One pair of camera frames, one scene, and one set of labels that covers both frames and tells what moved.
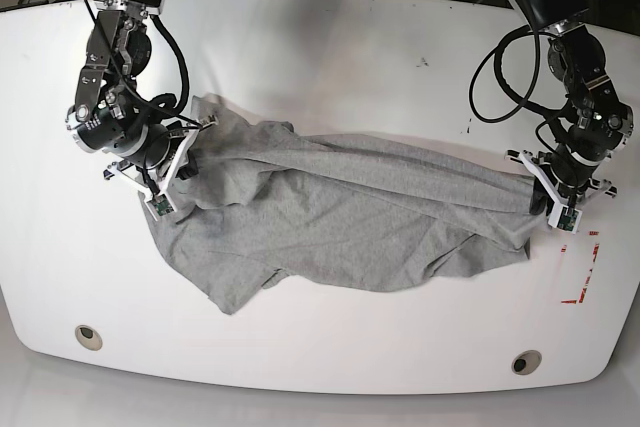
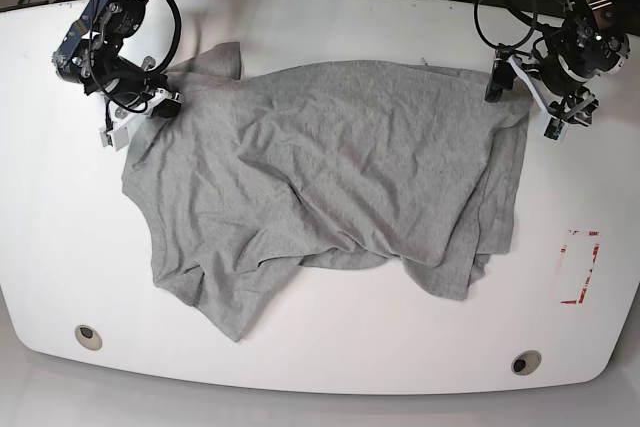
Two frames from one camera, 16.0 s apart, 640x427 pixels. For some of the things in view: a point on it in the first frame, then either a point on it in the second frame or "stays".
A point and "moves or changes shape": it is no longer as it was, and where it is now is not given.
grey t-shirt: (341, 211) moves or changes shape
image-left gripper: (155, 186) to (156, 99)
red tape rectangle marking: (595, 251) stays
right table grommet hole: (526, 361) stays
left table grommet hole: (88, 337) stays
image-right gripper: (559, 199) to (577, 106)
